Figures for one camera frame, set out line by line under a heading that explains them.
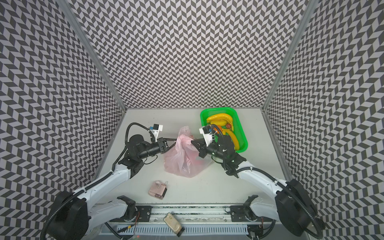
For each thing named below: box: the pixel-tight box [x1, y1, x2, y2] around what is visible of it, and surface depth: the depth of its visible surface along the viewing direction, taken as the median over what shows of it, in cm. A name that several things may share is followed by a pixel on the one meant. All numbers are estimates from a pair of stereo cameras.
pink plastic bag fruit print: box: [164, 125, 213, 178], surface depth 80 cm
